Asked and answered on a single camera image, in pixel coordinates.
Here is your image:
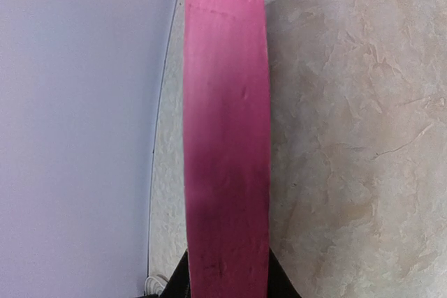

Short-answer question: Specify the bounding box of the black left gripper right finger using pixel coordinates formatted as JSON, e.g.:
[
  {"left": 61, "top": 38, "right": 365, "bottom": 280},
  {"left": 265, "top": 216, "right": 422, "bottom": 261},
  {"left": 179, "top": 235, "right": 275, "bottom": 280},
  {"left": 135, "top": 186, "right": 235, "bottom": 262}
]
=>
[{"left": 268, "top": 249, "right": 301, "bottom": 298}]

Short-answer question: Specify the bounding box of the pink wooden picture frame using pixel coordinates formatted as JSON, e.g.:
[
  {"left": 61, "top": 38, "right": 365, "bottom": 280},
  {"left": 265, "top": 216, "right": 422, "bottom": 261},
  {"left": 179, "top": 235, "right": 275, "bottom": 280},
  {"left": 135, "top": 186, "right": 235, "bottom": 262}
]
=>
[{"left": 183, "top": 0, "right": 270, "bottom": 297}]

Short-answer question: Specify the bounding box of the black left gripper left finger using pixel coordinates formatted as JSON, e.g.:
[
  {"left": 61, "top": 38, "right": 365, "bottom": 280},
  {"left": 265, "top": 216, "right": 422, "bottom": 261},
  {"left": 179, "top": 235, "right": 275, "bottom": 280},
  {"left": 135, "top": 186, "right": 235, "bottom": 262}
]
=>
[{"left": 142, "top": 251, "right": 191, "bottom": 298}]

